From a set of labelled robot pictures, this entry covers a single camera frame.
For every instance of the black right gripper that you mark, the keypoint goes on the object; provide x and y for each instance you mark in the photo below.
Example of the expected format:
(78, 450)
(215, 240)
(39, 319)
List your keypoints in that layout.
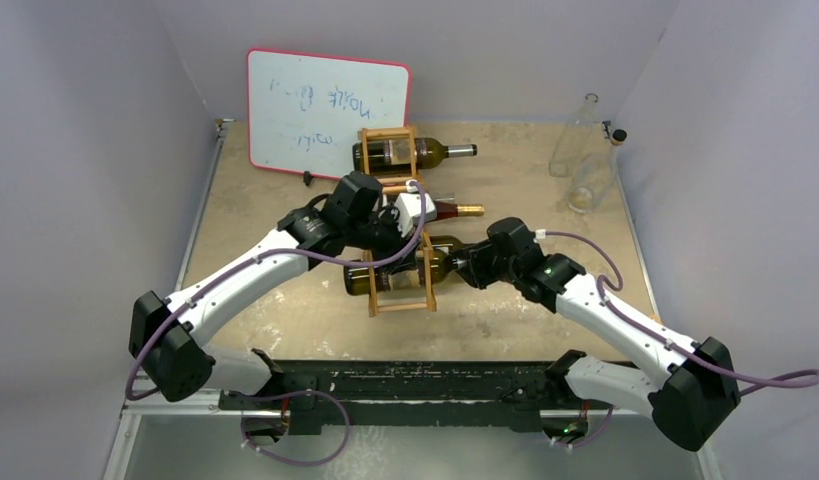
(471, 261)

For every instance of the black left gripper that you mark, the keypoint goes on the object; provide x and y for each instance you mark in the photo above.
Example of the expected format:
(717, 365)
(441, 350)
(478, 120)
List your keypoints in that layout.
(397, 241)

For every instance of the clear square glass bottle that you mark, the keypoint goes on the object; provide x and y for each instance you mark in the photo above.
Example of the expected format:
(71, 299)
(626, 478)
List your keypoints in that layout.
(595, 175)

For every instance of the clear round glass bottle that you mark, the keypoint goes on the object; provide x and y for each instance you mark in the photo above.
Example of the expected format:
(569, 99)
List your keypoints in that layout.
(575, 134)

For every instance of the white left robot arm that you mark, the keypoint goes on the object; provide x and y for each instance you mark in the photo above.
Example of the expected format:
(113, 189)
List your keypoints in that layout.
(169, 336)

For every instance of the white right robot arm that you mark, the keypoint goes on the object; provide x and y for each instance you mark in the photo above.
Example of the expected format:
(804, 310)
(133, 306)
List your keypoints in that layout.
(686, 387)

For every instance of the green bottle black neck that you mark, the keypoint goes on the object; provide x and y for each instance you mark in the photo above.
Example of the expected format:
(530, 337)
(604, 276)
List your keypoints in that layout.
(446, 243)

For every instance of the green bottle silver cap front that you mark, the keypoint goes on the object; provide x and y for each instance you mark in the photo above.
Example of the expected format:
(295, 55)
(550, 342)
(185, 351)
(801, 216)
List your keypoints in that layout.
(410, 274)

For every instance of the green bottle silver cap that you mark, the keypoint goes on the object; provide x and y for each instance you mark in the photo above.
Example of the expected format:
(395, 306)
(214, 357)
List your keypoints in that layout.
(394, 156)
(410, 274)

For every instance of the red wine bottle gold cap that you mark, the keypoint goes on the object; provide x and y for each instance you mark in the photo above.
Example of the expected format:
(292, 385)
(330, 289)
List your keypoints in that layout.
(446, 210)

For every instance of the green bottle silver cap top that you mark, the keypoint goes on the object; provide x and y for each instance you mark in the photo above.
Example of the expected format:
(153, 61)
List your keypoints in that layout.
(394, 156)

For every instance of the wooden wine rack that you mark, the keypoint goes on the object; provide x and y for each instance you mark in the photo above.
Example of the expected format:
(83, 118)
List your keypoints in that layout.
(418, 241)

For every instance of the pink-framed whiteboard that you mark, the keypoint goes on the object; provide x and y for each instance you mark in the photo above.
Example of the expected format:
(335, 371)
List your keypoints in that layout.
(304, 111)

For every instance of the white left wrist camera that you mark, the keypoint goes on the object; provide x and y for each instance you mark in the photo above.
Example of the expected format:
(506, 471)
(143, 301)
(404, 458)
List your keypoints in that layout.
(411, 208)

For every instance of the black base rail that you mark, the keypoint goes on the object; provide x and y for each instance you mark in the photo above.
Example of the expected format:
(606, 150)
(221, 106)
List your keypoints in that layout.
(521, 396)

